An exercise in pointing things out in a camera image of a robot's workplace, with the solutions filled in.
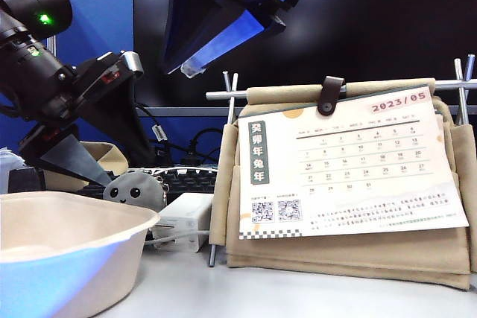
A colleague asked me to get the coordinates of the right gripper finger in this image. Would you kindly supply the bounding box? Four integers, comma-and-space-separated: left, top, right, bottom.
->
180, 10, 269, 80
162, 0, 245, 76

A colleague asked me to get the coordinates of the black mechanical keyboard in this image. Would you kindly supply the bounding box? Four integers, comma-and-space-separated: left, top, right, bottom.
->
76, 168, 219, 207

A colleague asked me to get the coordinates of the white tissue pack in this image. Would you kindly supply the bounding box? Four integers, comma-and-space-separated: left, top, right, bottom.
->
0, 146, 27, 194

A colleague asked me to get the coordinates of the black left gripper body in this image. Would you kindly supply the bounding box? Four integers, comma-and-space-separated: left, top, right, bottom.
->
18, 51, 145, 165

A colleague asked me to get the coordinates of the grey fluffy octopus keychain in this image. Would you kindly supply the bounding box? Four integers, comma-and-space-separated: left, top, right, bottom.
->
102, 169, 168, 212

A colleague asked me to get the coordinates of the white desk calendar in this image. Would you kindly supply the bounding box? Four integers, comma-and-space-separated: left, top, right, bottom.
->
237, 86, 470, 241

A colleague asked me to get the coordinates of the black power brick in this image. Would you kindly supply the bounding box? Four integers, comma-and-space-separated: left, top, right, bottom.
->
148, 139, 167, 166

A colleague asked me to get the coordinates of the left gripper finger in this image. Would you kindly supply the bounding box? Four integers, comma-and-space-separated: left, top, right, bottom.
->
78, 77, 157, 170
39, 133, 115, 188

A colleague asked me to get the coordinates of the beige fabric desk organizer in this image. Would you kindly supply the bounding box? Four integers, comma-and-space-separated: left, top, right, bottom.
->
208, 77, 477, 291

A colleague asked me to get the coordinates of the small black box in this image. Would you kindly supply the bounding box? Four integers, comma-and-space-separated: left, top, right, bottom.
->
7, 168, 46, 194

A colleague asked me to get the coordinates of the silver-bezel AOC monitor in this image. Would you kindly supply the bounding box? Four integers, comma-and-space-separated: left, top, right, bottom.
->
133, 0, 477, 118

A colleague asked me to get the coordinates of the white power adapter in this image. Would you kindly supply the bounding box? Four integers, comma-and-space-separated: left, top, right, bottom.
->
151, 193, 214, 254

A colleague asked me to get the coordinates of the black cable with tag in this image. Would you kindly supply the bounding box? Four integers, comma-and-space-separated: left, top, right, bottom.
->
136, 104, 167, 144

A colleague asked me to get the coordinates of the silver metal rod rack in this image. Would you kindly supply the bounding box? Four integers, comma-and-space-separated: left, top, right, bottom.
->
205, 54, 477, 267

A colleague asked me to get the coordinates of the brown leather snap strap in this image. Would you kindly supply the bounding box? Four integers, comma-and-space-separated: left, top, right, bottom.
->
317, 75, 346, 117

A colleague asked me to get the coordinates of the looped thin black cable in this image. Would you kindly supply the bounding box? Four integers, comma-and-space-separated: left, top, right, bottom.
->
180, 127, 224, 167

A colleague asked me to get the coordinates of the white charging cable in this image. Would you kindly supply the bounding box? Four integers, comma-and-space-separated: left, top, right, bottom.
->
143, 166, 221, 248

